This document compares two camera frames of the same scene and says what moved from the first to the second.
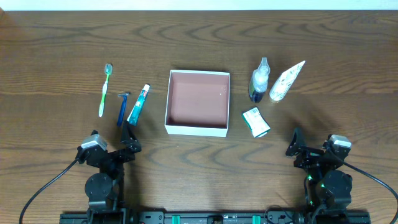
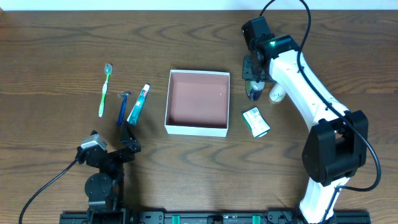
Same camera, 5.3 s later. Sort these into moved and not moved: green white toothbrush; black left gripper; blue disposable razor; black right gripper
Moved: black right gripper
Not moved: blue disposable razor; black left gripper; green white toothbrush
